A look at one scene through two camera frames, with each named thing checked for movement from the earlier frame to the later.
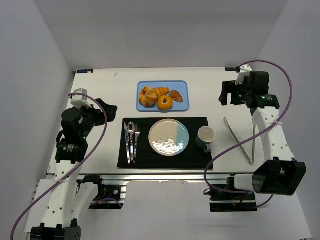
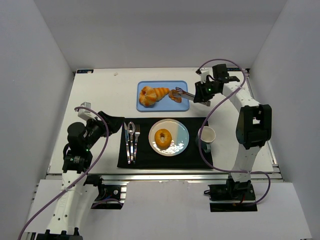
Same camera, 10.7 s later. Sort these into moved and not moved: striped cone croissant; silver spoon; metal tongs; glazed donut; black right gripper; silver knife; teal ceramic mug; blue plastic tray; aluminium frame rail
Moved: black right gripper; glazed donut; metal tongs
Not moved: silver knife; teal ceramic mug; aluminium frame rail; blue plastic tray; silver spoon; striped cone croissant
